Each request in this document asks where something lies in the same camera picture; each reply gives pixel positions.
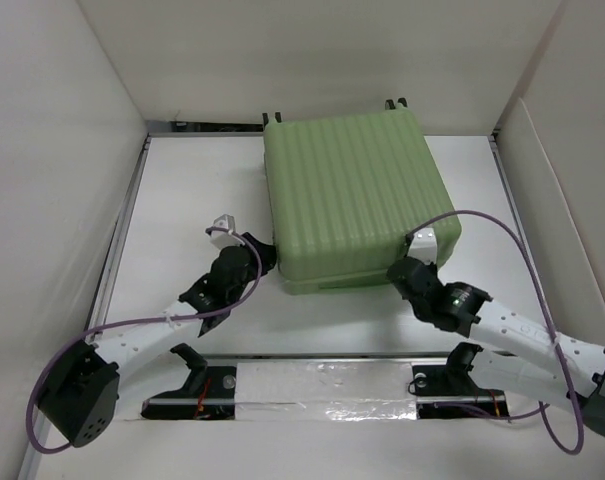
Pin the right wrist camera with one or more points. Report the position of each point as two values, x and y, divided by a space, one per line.
423 246

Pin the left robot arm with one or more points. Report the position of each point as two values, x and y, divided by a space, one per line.
78 390

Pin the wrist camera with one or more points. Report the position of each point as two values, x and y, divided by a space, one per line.
423 246
222 232

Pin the green hard-shell suitcase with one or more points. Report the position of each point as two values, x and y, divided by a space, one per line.
344 192

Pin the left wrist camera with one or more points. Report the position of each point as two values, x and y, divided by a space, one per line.
222 232

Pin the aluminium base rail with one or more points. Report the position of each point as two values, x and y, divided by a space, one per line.
345 391

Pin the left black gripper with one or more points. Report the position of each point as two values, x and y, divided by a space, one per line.
266 252

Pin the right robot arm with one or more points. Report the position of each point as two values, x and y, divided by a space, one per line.
503 350

